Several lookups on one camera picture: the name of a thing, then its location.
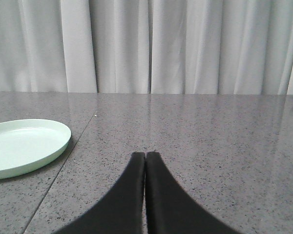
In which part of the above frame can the mint green round plate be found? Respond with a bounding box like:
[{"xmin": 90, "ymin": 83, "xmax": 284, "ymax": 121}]
[{"xmin": 0, "ymin": 119, "xmax": 71, "ymax": 179}]

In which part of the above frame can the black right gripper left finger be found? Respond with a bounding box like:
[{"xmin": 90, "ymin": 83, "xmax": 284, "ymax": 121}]
[{"xmin": 55, "ymin": 152, "xmax": 145, "ymax": 234}]

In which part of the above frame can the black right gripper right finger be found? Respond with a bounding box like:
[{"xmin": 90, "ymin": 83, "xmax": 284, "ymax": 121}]
[{"xmin": 145, "ymin": 152, "xmax": 238, "ymax": 234}]

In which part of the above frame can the white pleated curtain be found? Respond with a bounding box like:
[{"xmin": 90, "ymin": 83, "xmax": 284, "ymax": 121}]
[{"xmin": 0, "ymin": 0, "xmax": 293, "ymax": 95}]

